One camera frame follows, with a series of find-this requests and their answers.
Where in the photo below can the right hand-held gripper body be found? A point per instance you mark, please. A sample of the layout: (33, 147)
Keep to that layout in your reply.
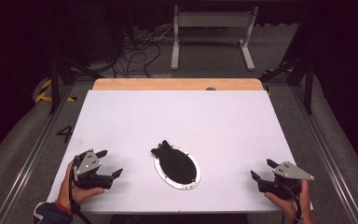
(287, 174)

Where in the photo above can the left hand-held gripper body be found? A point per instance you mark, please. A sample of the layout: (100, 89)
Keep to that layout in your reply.
(88, 166)

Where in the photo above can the black cloth pouch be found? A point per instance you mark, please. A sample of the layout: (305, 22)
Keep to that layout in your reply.
(175, 165)

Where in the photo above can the silver oval plate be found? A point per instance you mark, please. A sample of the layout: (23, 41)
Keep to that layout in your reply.
(175, 185)

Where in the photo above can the person's left hand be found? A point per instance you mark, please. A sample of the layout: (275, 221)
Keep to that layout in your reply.
(71, 193)

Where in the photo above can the person's right hand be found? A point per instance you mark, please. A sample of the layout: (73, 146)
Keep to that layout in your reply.
(289, 207)

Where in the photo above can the black metal stand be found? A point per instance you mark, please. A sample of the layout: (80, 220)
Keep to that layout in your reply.
(55, 87)
(308, 84)

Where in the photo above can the white table board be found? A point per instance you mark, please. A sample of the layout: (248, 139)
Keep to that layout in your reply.
(183, 118)

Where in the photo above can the aluminium floor rail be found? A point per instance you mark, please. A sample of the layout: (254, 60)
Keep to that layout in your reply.
(34, 152)
(326, 149)

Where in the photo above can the white metal stand frame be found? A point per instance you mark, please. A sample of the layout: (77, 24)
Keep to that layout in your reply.
(213, 20)

